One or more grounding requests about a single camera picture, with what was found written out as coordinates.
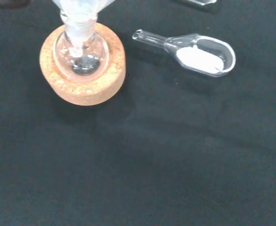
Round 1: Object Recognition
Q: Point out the clear round-bottom flask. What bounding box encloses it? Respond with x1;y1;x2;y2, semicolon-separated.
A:
54;16;111;77

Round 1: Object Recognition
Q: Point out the clear glass weighing funnel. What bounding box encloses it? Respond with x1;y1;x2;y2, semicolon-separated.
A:
131;29;236;79

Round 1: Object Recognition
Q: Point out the clear acrylic funnel stand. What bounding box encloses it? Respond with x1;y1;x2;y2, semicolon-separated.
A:
175;0;218;7

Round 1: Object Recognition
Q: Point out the black bench cloth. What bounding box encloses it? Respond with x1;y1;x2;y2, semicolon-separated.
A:
0;0;276;226

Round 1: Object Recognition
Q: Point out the white powder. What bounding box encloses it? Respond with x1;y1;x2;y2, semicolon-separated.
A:
176;46;225;73

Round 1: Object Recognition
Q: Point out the cork ring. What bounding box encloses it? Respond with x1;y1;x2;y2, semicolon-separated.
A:
39;23;127;107

